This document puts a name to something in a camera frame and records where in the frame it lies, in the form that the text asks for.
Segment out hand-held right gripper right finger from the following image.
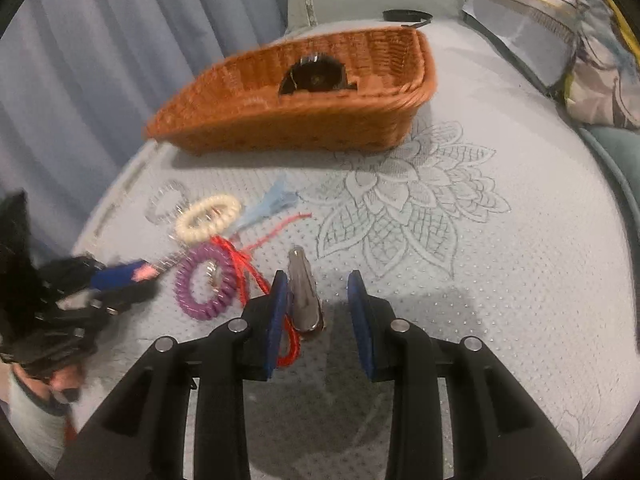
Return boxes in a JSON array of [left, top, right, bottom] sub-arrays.
[[346, 269, 583, 480]]

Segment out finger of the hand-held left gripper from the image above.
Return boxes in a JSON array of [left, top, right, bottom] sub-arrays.
[[60, 280, 162, 317], [90, 259, 152, 292]]

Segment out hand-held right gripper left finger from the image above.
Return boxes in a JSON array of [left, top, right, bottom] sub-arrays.
[[54, 270, 301, 480]]

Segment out pink hair clip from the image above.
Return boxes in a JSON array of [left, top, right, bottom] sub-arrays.
[[132, 252, 188, 282]]

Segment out silver metal hair clip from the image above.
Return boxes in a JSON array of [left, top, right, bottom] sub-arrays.
[[287, 245, 326, 333]]

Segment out purple spiral hair tie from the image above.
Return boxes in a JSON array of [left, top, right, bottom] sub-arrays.
[[174, 245, 238, 321]]

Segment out clear spiral hair tie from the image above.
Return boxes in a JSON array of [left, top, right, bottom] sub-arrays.
[[145, 180, 193, 226]]

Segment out red cord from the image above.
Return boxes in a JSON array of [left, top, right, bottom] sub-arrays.
[[210, 212, 313, 368]]

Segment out cream spiral hair tie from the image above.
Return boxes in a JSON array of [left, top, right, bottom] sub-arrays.
[[174, 194, 242, 246]]

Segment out brown wicker basket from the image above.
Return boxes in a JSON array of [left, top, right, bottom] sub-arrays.
[[144, 25, 437, 153]]

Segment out person's left forearm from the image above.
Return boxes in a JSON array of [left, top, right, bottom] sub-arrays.
[[0, 362, 76, 468]]

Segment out person's left hand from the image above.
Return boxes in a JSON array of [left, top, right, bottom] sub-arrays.
[[45, 360, 88, 408]]

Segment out embroidered grey-blue sofa cover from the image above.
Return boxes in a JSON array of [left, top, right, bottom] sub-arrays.
[[70, 15, 640, 480]]

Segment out blue curtain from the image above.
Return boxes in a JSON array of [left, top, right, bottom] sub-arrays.
[[0, 0, 306, 261]]

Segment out black wristwatch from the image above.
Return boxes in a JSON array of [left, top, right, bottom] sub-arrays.
[[277, 55, 358, 96]]

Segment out plain teal pillow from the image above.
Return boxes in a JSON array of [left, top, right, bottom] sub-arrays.
[[580, 125, 640, 196]]

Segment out striped teal pillow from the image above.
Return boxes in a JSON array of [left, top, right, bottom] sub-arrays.
[[462, 0, 583, 96]]

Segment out large floral pillow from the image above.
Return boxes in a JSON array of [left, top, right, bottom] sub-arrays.
[[565, 0, 640, 128]]

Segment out black strap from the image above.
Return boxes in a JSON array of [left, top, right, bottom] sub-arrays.
[[382, 9, 435, 28]]

